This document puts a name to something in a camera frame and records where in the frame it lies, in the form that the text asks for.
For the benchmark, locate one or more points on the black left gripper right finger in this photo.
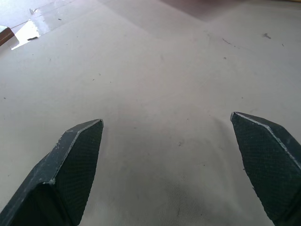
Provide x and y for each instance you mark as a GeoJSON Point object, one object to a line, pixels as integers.
{"type": "Point", "coordinates": [268, 164]}

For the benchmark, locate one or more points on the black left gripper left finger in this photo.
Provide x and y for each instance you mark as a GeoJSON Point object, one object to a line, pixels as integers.
{"type": "Point", "coordinates": [58, 179]}

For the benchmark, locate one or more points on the brown wooden piece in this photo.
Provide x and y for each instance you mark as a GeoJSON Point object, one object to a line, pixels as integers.
{"type": "Point", "coordinates": [5, 34]}

